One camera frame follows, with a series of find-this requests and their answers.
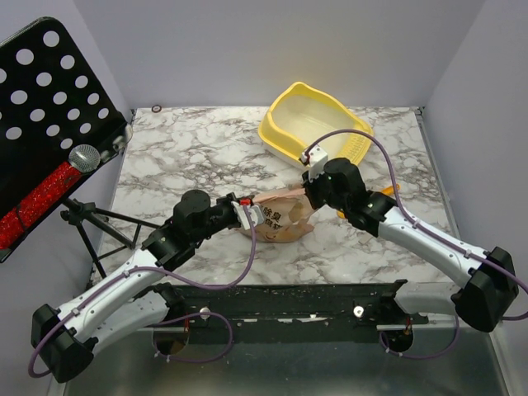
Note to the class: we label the black perforated music stand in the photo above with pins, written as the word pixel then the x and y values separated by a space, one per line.
pixel 51 102

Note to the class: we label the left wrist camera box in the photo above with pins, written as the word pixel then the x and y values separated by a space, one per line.
pixel 248 213

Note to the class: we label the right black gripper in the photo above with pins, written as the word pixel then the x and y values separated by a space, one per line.
pixel 310 188

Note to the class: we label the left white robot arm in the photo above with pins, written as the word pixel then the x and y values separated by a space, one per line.
pixel 67 339

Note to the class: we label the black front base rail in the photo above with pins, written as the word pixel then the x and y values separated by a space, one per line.
pixel 272 314

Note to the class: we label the yellow plastic litter box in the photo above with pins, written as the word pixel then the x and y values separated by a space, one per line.
pixel 299 116

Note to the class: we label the pink cat litter bag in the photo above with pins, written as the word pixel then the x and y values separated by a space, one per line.
pixel 287 212

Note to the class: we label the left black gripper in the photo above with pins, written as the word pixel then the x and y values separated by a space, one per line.
pixel 227 200

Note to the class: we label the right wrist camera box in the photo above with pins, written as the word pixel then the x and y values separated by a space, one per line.
pixel 314 159

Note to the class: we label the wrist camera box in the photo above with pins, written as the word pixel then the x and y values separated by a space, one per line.
pixel 248 213
pixel 314 159

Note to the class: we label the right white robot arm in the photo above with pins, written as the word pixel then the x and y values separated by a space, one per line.
pixel 481 287

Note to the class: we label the red glitter microphone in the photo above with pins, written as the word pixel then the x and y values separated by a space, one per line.
pixel 83 160

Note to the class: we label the yellow plastic litter scoop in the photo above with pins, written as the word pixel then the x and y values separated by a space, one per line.
pixel 389 191

